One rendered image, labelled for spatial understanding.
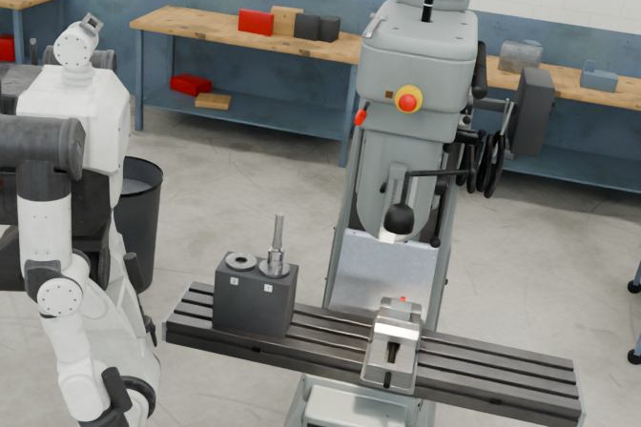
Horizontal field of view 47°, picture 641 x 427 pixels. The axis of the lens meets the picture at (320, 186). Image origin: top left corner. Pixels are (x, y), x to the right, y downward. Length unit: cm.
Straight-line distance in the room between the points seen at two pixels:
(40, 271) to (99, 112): 31
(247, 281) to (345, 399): 44
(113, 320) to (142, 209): 207
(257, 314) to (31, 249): 91
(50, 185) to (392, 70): 76
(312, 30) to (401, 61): 409
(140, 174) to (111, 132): 260
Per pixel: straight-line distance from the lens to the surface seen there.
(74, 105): 144
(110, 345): 177
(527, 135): 212
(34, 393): 347
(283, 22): 578
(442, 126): 177
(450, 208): 242
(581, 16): 616
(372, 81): 165
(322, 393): 218
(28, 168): 133
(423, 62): 163
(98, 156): 145
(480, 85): 167
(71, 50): 146
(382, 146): 183
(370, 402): 218
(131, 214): 371
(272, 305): 212
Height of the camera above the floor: 225
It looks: 25 degrees down
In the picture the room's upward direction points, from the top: 7 degrees clockwise
